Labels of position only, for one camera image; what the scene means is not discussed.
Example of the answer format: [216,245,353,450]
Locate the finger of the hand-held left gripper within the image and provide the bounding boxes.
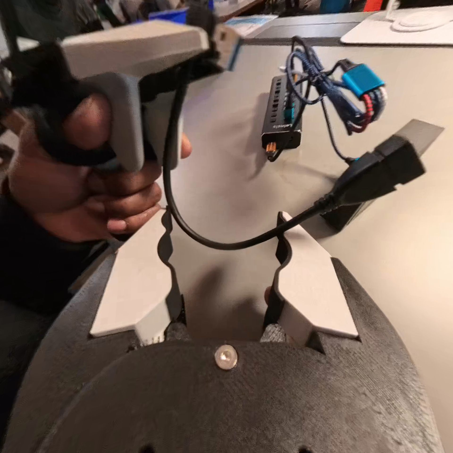
[60,21,210,79]
[212,24,242,72]

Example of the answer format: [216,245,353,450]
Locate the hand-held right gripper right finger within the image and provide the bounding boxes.
[263,211,359,347]

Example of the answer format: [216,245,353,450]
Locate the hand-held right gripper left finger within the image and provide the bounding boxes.
[89,208,187,347]

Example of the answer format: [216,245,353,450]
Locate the black hub tail cable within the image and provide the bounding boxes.
[162,76,384,250]

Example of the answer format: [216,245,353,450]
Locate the black long USB hub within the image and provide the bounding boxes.
[261,74,305,151]

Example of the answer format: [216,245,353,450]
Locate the copper plug black cable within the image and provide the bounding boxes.
[265,140,284,163]

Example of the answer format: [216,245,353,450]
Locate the bundle of braided USB cables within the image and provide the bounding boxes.
[283,35,388,135]

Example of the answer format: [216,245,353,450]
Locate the dark grey USB hub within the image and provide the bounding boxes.
[320,120,445,232]

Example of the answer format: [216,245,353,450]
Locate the person's left forearm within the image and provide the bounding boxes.
[0,177,117,312]

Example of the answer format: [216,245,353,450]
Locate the person's left hand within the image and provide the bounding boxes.
[7,94,193,243]

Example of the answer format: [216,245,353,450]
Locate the printed paper sheet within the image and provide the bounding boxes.
[223,14,280,38]

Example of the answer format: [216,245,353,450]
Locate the blue plastic bin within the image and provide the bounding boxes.
[149,9,188,23]

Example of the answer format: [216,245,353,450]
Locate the blue bag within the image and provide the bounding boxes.
[320,0,351,14]

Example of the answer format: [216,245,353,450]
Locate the document stand with instruction sheet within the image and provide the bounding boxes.
[340,5,453,46]

